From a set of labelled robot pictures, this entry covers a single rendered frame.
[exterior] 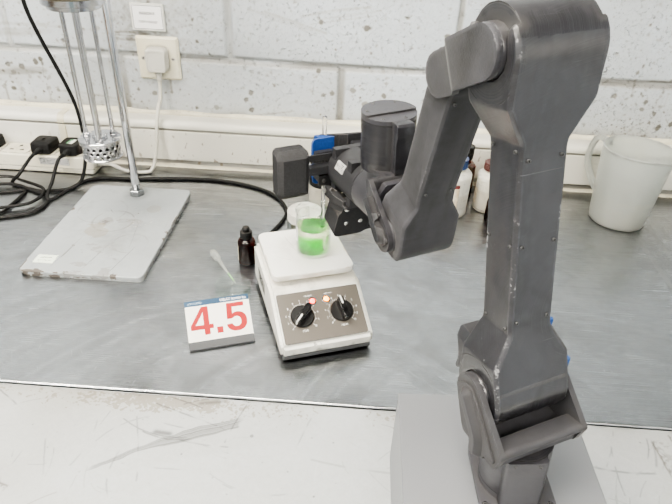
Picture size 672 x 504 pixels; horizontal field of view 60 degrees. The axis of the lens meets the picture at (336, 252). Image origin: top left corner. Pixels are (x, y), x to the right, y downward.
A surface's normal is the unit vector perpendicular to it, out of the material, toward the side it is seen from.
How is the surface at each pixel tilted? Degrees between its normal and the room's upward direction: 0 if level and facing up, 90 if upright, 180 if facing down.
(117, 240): 0
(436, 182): 108
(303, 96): 90
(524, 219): 80
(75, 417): 0
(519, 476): 89
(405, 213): 65
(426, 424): 4
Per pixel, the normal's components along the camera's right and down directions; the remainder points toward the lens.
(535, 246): 0.36, 0.38
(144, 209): 0.04, -0.83
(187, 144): -0.06, 0.55
